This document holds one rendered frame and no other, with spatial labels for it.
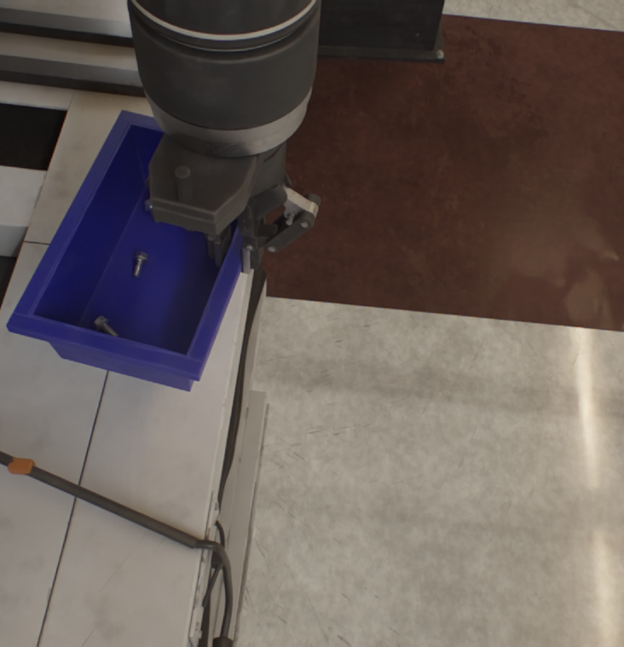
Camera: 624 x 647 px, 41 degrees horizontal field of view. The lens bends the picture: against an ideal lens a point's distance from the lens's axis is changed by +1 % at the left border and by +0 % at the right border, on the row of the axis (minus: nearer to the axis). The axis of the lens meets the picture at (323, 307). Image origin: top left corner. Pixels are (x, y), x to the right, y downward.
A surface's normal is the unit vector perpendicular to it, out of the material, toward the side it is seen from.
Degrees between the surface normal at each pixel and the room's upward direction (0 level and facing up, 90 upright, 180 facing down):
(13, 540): 0
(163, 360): 0
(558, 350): 0
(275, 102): 90
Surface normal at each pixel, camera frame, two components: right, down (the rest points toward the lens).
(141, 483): 0.07, -0.52
